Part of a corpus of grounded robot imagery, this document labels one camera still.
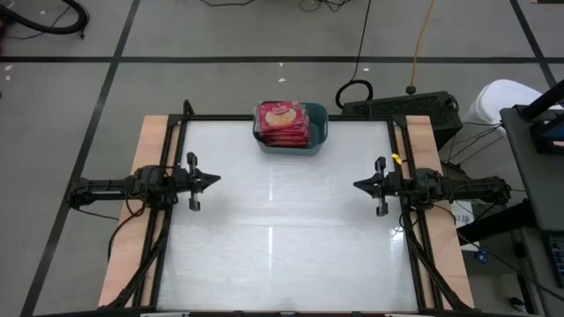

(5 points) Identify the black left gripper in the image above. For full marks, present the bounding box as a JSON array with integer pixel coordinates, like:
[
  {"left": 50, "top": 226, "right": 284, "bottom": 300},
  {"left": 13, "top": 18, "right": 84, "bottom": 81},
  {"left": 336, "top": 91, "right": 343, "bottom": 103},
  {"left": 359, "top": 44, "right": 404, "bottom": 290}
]
[{"left": 171, "top": 151, "right": 222, "bottom": 212}]

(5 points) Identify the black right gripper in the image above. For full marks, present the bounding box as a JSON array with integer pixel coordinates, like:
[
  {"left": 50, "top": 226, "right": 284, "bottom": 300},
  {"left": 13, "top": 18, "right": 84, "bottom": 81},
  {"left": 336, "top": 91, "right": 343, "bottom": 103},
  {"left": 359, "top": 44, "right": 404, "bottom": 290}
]
[{"left": 352, "top": 156, "right": 416, "bottom": 217}]

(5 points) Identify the red popcorn bag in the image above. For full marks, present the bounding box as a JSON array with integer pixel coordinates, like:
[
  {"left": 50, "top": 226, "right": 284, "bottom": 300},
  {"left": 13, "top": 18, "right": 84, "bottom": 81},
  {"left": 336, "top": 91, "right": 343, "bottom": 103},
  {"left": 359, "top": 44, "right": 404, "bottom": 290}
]
[
  {"left": 259, "top": 128, "right": 310, "bottom": 138},
  {"left": 262, "top": 134, "right": 311, "bottom": 144},
  {"left": 263, "top": 139, "right": 311, "bottom": 149},
  {"left": 256, "top": 100, "right": 308, "bottom": 132}
]

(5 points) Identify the teal plastic basket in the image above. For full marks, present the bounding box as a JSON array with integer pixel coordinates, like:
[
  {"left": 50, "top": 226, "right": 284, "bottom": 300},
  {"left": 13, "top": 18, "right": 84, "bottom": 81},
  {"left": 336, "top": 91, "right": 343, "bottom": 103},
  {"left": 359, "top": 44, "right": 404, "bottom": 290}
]
[{"left": 251, "top": 101, "right": 330, "bottom": 157}]

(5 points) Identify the white paper label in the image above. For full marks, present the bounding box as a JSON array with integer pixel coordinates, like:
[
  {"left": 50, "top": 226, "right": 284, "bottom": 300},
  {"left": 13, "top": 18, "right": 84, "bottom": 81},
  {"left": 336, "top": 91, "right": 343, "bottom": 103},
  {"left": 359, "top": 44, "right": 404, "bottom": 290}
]
[{"left": 452, "top": 200, "right": 476, "bottom": 229}]

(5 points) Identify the white rounded object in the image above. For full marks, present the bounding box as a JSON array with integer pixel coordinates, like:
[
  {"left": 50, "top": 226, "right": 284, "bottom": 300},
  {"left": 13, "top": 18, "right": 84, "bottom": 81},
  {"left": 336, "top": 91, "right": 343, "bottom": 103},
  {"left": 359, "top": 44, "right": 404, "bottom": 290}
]
[{"left": 464, "top": 78, "right": 544, "bottom": 138}]

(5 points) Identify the grey side table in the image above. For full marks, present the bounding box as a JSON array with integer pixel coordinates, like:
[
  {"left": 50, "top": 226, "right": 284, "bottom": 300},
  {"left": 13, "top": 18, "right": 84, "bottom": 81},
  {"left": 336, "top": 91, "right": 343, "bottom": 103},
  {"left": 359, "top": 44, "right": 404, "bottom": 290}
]
[{"left": 500, "top": 104, "right": 564, "bottom": 233}]

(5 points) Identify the black desk equipment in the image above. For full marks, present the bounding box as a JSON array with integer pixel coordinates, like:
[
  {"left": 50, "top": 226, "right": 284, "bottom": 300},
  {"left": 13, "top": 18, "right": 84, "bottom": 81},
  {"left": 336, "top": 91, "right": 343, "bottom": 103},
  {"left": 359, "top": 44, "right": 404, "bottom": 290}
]
[{"left": 521, "top": 78, "right": 564, "bottom": 155}]

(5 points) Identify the black keyboard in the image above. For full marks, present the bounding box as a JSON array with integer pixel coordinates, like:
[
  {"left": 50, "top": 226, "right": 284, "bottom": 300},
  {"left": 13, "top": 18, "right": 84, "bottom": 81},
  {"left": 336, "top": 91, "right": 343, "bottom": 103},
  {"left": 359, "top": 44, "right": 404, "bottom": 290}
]
[{"left": 547, "top": 234, "right": 564, "bottom": 290}]

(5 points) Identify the black table frame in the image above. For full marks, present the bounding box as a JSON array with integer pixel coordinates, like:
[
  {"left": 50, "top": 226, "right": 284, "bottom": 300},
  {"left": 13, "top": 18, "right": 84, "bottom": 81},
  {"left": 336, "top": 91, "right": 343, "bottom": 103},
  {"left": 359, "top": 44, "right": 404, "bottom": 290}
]
[{"left": 99, "top": 99, "right": 475, "bottom": 317}]

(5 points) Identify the black hanging cable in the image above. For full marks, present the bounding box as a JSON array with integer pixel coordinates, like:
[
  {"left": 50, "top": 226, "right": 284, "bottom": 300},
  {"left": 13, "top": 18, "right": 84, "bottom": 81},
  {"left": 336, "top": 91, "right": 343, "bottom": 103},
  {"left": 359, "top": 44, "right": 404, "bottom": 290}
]
[{"left": 334, "top": 0, "right": 375, "bottom": 110}]

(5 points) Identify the yellow hanging cable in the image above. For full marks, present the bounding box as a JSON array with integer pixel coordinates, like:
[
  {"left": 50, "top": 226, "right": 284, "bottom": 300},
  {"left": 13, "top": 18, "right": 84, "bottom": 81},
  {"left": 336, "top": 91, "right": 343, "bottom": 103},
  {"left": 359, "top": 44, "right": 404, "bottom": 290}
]
[{"left": 404, "top": 0, "right": 437, "bottom": 96}]

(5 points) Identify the thick black hose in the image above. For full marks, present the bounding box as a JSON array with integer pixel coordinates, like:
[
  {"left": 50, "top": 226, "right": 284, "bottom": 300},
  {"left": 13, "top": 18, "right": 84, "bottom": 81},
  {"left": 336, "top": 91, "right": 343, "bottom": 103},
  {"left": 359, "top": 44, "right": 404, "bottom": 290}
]
[{"left": 0, "top": 0, "right": 91, "bottom": 40}]

